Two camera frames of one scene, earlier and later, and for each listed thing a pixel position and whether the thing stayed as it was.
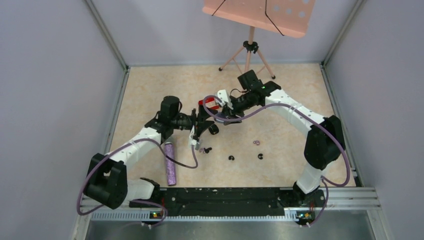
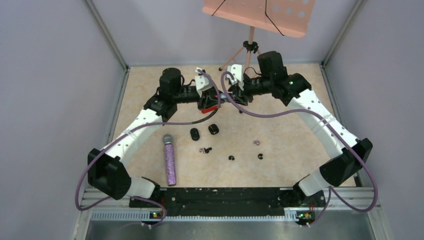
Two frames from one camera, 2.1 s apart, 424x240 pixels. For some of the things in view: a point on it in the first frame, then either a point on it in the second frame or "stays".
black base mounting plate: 231,202 stays
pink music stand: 289,18 stays
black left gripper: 200,121 → 210,100
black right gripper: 228,112 → 240,97
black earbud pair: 207,150 stays
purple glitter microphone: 169,149 stays
